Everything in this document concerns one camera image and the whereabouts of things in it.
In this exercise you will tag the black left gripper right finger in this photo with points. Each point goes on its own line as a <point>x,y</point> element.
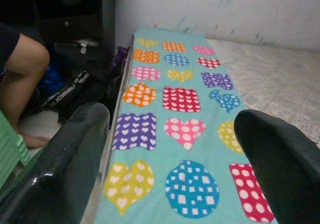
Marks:
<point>287,169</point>

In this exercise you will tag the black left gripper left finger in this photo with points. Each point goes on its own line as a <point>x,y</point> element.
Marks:
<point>57,169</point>

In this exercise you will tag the teal blanket with coloured hearts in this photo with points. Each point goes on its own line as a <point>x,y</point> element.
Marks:
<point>210,138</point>

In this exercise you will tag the green plastic stool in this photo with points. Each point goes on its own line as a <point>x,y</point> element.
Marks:
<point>10,148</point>

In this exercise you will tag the grey quilted mattress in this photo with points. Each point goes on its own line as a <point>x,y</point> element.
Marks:
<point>275,83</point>

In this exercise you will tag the black bag with white print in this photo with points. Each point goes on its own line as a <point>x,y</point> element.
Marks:
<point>75,83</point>

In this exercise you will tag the dark blue cloth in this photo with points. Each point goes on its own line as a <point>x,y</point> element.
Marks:
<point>52,76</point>

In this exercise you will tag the person in black shorts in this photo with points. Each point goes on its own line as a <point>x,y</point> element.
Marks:
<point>20,71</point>

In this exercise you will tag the purple crumpled plastic bag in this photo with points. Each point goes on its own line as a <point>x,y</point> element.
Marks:
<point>121,56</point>

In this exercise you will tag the black storage cabinet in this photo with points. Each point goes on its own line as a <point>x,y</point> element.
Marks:
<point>62,3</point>

